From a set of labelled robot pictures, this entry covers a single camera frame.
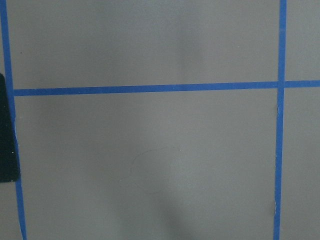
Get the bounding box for black mouse pad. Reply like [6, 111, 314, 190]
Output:
[0, 74, 20, 183]

